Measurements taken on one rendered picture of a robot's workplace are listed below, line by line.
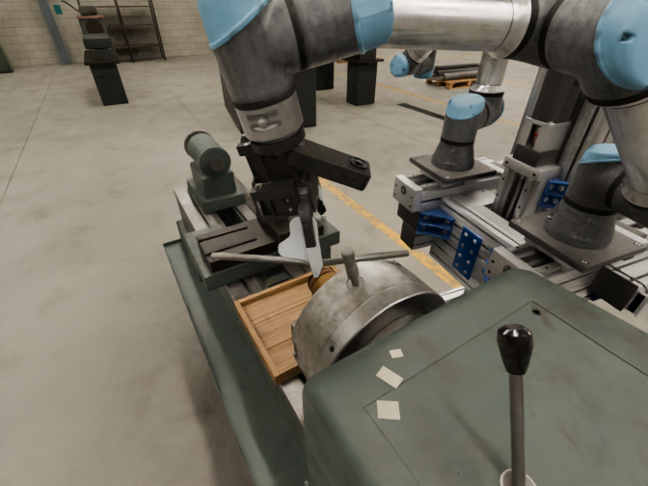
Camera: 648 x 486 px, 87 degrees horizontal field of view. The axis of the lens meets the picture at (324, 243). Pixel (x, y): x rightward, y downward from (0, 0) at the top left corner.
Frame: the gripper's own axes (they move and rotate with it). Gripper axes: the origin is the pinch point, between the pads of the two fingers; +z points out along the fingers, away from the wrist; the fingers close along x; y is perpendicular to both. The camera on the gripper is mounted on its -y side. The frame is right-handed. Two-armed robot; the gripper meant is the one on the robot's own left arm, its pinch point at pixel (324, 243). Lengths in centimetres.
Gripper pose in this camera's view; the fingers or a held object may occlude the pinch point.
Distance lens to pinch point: 55.7
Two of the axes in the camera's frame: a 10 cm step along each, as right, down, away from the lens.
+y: -9.8, 1.2, 1.7
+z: 2.0, 7.2, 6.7
